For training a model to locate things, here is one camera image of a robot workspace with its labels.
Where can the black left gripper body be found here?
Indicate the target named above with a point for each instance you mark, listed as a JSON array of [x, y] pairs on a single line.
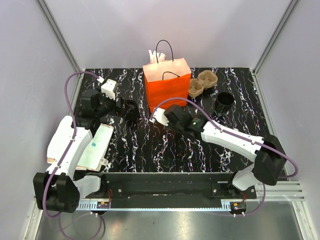
[[108, 106]]

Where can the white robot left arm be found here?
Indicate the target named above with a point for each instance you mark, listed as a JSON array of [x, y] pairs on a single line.
[[60, 192]]

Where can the black paper coffee cup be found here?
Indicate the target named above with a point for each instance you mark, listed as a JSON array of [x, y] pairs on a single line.
[[223, 103]]

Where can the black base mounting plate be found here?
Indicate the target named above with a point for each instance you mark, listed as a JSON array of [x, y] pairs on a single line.
[[202, 186]]

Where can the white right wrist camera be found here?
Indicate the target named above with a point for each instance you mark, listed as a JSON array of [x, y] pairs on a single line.
[[159, 117]]

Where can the orange paper bag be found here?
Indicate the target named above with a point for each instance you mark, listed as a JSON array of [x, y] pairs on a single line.
[[165, 80]]

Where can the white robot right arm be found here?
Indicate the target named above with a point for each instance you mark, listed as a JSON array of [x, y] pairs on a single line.
[[263, 152]]

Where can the grey slotted cable duct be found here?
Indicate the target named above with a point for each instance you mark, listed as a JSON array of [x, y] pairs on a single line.
[[131, 204]]

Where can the black coffee cup lid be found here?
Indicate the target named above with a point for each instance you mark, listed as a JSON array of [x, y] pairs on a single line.
[[131, 110]]

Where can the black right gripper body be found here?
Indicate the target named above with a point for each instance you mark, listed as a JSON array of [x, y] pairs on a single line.
[[175, 128]]

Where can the white napkin stack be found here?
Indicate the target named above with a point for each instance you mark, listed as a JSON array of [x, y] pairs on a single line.
[[85, 153]]

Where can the brown cardboard cup carrier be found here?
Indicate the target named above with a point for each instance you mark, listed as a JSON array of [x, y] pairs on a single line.
[[205, 80]]

